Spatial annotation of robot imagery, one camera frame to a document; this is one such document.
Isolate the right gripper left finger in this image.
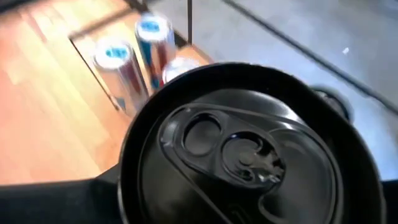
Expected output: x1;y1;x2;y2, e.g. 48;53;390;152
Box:
0;164;123;224

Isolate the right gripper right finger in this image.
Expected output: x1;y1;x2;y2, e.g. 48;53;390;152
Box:
381;179;398;224

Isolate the blue silver Red Bull can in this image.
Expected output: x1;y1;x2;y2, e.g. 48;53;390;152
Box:
135;12;177;91
92;37;150;118

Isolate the white Celsius can black lid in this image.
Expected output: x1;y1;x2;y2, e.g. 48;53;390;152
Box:
117;62;388;224

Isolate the red cola can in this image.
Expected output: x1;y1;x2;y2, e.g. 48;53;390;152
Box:
161;57;201;85

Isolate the black divider post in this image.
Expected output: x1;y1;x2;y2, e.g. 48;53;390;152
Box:
186;0;194;45

